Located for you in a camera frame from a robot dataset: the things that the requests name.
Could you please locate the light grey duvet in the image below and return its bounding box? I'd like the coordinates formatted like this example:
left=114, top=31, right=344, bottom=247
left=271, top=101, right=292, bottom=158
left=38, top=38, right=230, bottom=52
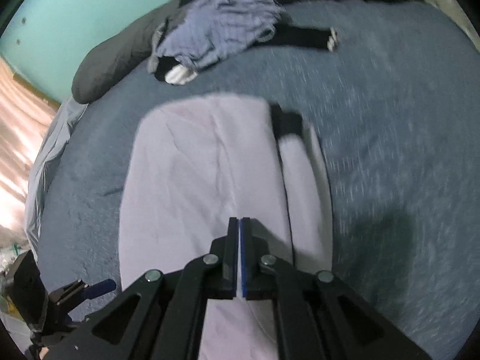
left=24, top=97, right=89, bottom=256

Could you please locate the grey jacket with black trim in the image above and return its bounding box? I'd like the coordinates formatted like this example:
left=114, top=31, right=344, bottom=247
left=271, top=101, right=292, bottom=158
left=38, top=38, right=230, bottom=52
left=119, top=94, right=334, bottom=360

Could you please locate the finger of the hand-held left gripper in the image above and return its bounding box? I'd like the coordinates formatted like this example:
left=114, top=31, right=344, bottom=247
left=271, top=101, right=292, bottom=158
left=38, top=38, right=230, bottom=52
left=80, top=279, right=117, bottom=299

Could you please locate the blue checked shirt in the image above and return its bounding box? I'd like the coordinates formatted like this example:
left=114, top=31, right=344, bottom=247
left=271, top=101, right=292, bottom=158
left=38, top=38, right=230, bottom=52
left=154, top=0, right=286, bottom=71

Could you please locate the light grey garment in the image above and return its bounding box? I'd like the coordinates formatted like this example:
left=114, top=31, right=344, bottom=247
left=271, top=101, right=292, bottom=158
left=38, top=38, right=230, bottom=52
left=147, top=22, right=166, bottom=74

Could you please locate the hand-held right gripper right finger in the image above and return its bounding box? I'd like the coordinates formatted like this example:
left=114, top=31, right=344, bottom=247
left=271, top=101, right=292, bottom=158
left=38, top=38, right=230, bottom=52
left=240, top=217, right=432, bottom=360

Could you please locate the dark grey long pillow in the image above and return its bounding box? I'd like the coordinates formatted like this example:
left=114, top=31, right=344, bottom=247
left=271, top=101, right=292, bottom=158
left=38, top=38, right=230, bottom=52
left=72, top=0, right=421, bottom=104

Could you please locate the pink curtain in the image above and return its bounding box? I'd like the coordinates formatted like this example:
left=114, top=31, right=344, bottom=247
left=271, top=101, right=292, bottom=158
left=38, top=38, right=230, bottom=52
left=0, top=58, right=61, bottom=233

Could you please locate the blue patterned bed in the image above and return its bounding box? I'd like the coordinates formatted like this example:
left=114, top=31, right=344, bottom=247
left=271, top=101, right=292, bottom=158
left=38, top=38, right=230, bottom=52
left=24, top=0, right=480, bottom=360

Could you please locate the small white garment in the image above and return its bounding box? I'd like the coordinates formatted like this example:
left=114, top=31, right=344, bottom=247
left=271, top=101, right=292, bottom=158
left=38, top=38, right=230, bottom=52
left=165, top=65, right=198, bottom=85

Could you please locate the cream tufted headboard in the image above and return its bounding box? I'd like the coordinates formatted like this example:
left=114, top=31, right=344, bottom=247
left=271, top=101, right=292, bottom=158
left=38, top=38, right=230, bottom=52
left=416, top=0, right=480, bottom=51

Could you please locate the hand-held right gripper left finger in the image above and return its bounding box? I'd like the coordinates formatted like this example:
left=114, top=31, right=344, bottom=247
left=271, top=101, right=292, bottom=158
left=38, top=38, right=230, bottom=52
left=47, top=217, right=239, bottom=360

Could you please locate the black garment with white cuff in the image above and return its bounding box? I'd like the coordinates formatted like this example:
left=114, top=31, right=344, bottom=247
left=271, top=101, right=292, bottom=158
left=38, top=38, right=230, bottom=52
left=270, top=25, right=339, bottom=52

